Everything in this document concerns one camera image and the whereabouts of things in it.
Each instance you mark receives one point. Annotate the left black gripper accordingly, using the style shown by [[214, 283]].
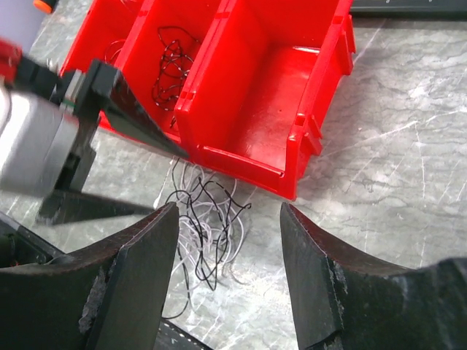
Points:
[[83, 96]]

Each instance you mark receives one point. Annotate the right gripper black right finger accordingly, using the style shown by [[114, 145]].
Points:
[[344, 298]]

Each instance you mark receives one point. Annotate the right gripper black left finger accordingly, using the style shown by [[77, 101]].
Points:
[[108, 295]]

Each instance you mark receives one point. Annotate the red three-compartment plastic tray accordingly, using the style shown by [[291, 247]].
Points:
[[242, 86]]

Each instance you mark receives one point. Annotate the black marker orange cap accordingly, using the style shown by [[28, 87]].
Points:
[[46, 6]]

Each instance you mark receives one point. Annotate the black grey chessboard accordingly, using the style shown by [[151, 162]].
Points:
[[410, 9]]

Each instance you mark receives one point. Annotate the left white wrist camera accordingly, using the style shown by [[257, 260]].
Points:
[[36, 134]]

